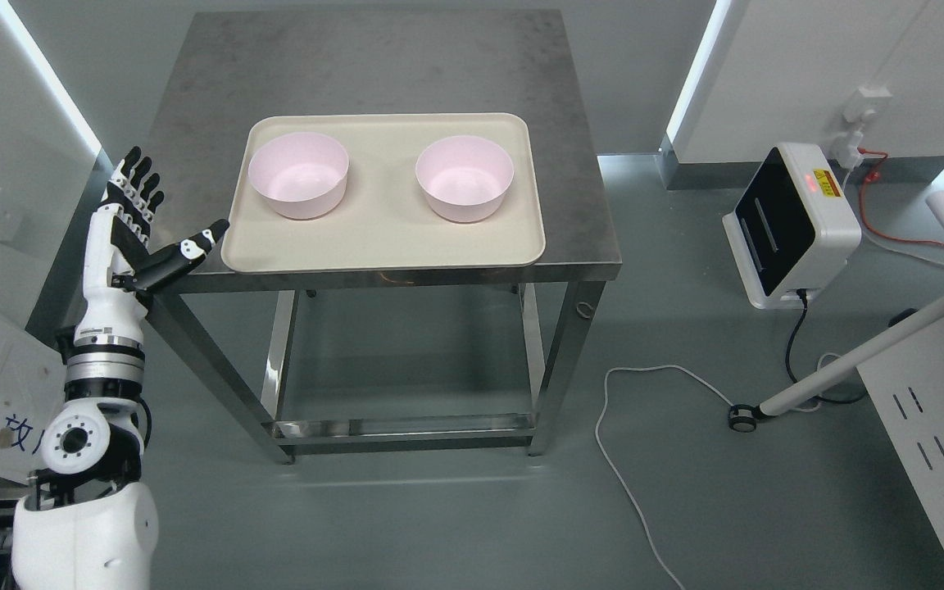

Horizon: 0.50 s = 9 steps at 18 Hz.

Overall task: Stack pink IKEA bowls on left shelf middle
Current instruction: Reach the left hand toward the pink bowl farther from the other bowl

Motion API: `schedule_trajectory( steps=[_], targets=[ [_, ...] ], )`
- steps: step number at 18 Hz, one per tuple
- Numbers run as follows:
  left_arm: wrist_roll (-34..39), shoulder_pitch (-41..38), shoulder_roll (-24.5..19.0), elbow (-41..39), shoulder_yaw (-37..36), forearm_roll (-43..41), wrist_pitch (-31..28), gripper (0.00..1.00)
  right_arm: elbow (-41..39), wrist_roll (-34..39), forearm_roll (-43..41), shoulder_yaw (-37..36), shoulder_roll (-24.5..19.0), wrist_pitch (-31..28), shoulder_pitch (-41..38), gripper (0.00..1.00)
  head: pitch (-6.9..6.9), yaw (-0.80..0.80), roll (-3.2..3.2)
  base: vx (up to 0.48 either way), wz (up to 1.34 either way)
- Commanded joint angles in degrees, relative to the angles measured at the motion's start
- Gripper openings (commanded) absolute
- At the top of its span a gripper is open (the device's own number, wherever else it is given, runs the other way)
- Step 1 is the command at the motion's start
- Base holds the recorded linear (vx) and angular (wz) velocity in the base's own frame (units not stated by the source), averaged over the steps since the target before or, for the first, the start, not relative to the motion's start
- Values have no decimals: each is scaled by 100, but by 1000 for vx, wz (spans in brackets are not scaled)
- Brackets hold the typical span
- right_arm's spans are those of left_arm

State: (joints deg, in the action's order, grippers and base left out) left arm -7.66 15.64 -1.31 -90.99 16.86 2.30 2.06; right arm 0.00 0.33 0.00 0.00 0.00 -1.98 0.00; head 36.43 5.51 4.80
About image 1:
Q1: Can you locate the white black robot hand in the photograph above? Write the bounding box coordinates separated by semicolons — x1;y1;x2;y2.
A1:
74;147;229;347

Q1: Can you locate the pink bowl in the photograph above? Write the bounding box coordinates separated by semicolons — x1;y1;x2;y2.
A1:
247;131;351;220
415;135;515;224

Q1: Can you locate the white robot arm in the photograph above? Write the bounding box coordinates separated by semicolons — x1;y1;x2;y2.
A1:
11;326;160;589

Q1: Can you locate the beige plastic tray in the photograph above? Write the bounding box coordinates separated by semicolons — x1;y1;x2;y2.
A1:
220;113;546;274

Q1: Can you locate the white cart leg with caster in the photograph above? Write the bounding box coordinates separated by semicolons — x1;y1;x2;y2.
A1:
727;296;944;433

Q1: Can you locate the white black charging device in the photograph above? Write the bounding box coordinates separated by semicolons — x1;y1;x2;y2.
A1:
722;142;861;311

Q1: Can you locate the white floor cable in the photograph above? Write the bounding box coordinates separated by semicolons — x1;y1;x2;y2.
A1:
594;365;737;590

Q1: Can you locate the black power cable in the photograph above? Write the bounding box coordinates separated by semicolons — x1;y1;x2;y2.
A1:
784;288;868;406

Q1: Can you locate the white wall socket plug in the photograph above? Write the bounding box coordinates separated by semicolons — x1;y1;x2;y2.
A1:
829;85;894;171

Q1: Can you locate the red cable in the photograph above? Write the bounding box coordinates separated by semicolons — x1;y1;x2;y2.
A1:
857;147;944;251

